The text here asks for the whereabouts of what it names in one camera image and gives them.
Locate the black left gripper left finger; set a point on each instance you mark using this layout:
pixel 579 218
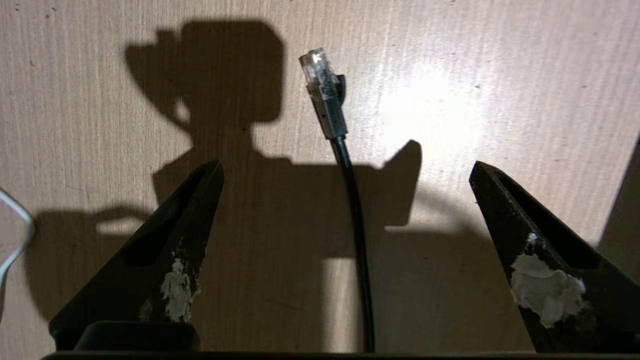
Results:
pixel 150 280

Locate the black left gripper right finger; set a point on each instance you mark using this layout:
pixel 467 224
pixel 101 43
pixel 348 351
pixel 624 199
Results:
pixel 560 300

